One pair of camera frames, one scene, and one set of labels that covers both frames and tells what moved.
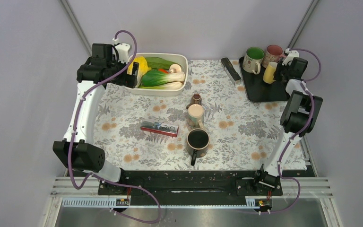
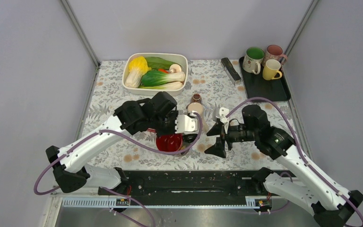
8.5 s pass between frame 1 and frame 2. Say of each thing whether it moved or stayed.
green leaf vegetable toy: stayed
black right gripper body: moved
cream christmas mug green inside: stayed
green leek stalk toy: stayed
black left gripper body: moved
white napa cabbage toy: stayed
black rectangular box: stayed
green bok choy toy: stayed
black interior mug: moved
